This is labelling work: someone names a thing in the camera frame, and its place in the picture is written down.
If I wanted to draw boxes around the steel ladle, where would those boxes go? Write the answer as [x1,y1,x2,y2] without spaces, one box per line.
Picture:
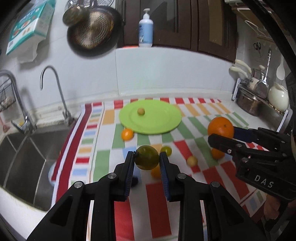
[254,48,272,98]

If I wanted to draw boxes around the black scissors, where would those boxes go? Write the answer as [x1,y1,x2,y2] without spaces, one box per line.
[253,42,261,57]

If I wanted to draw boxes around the teal paper box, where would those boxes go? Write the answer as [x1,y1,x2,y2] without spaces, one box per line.
[6,1,56,58]

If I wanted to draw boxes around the dark grape centre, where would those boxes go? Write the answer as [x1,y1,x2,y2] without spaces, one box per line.
[131,176,138,188]

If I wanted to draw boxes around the steel kitchen sink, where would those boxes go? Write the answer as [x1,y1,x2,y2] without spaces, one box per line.
[1,125,71,211]

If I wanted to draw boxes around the tall chrome faucet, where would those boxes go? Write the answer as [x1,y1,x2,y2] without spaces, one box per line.
[1,70,37,135]

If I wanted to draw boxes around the orange mandarin right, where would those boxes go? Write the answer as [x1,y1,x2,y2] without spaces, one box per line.
[211,148,225,160]

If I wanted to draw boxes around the large black frying pan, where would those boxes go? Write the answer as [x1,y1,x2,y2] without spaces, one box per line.
[67,1,123,57]

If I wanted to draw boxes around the white blue pump bottle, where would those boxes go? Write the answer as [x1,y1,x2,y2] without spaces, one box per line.
[138,8,154,48]

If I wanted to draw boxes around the white rice spoon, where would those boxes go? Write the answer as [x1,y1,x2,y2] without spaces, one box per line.
[276,55,285,80]

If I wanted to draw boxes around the small orange near plate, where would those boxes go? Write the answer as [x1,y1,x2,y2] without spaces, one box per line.
[121,128,134,141]

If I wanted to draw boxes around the tan longan centre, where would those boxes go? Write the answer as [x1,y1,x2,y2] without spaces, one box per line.
[186,156,198,167]

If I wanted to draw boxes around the small brass pan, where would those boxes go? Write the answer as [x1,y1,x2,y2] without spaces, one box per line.
[62,0,89,27]

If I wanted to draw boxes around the white knife handle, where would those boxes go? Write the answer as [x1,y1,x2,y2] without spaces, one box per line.
[229,66,248,79]
[235,59,252,74]

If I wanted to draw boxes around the tan longan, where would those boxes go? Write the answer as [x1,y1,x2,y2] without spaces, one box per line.
[186,156,198,167]
[137,108,145,115]

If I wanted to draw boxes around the colourful checked tablecloth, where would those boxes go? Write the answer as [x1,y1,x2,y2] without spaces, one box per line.
[50,98,273,240]

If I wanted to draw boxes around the steel pot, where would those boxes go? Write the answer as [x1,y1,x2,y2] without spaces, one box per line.
[236,90,262,116]

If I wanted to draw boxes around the large orange mandarin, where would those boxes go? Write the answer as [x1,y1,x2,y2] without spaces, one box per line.
[207,116,234,138]

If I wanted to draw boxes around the tan longan front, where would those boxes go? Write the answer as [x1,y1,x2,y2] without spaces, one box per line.
[137,108,145,115]

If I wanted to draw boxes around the green grape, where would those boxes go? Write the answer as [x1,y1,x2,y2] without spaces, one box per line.
[134,145,159,171]
[160,146,172,157]

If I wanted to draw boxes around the dark wooden cabinet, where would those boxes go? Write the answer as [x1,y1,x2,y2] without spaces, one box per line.
[116,0,237,62]

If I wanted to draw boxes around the white ceramic jug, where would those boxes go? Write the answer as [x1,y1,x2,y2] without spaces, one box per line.
[268,82,289,112]

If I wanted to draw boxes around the white knife handle upper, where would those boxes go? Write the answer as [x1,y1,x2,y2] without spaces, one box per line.
[235,59,252,74]

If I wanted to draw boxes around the white dish rack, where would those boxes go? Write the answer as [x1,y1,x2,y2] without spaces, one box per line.
[232,78,290,133]

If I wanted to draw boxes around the thin chrome faucet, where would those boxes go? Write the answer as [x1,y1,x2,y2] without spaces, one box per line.
[40,66,75,126]

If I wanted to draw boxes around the green plate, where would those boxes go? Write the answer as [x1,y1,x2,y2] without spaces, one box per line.
[119,99,182,135]

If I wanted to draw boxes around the wire sponge basket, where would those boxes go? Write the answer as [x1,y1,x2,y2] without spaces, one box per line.
[0,78,16,112]

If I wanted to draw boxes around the white knife handle lower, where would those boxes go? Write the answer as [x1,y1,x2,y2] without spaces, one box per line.
[229,66,248,79]

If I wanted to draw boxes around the small orange centre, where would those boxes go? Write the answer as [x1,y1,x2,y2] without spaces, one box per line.
[151,165,161,180]

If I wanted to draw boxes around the round steel steamer rack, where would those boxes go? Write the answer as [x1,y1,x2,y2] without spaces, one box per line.
[65,0,114,10]

